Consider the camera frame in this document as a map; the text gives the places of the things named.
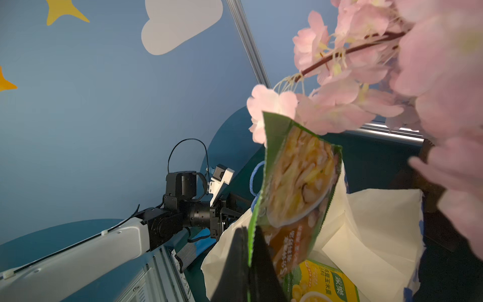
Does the pink cherry blossom tree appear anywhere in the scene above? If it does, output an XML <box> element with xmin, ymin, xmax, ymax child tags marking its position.
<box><xmin>247</xmin><ymin>1</ymin><xmax>482</xmax><ymax>257</ymax></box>

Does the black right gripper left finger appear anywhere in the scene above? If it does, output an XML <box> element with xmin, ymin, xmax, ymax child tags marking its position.
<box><xmin>210</xmin><ymin>227</ymin><xmax>249</xmax><ymax>302</ymax></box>

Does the blue checkered paper bag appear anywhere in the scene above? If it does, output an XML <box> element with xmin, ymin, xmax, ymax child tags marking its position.
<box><xmin>200</xmin><ymin>160</ymin><xmax>426</xmax><ymax>302</ymax></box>

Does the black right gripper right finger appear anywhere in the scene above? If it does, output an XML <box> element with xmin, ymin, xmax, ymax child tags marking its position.
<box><xmin>249</xmin><ymin>226</ymin><xmax>286</xmax><ymax>302</ymax></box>

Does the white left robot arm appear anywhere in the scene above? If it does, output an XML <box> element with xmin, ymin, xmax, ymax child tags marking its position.
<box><xmin>1</xmin><ymin>165</ymin><xmax>240</xmax><ymax>301</ymax></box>

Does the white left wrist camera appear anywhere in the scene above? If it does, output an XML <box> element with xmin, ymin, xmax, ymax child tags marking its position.
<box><xmin>208</xmin><ymin>165</ymin><xmax>234</xmax><ymax>207</ymax></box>

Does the green yellow soup packet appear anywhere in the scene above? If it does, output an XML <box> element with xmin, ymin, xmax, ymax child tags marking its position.
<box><xmin>283</xmin><ymin>260</ymin><xmax>360</xmax><ymax>302</ymax></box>

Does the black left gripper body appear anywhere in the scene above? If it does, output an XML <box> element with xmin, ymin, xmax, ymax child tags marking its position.
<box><xmin>210</xmin><ymin>193</ymin><xmax>251</xmax><ymax>241</ymax></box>

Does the aluminium frame rail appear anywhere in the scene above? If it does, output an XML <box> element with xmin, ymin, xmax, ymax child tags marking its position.
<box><xmin>347</xmin><ymin>122</ymin><xmax>424</xmax><ymax>146</ymax></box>

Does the green corn soup packet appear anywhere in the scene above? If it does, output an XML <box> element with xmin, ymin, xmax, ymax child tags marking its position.
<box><xmin>249</xmin><ymin>113</ymin><xmax>343</xmax><ymax>280</ymax></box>

